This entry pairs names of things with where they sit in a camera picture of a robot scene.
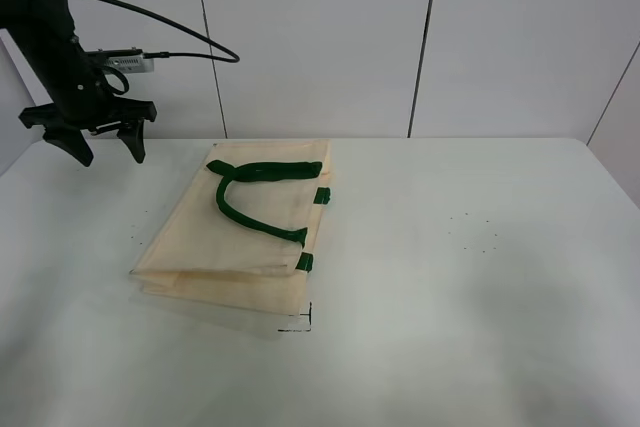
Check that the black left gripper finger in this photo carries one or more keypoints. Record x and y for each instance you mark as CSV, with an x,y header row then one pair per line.
x,y
72,142
132,135

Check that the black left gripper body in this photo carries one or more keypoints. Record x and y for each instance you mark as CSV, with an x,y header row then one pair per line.
x,y
84,95

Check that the cream linen bag green handles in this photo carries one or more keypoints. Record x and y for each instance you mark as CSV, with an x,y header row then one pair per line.
x,y
243,233

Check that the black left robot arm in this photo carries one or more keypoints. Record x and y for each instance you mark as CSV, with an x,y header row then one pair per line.
x,y
44,26

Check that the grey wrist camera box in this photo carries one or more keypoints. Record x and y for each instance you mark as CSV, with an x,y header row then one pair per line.
x,y
126,61

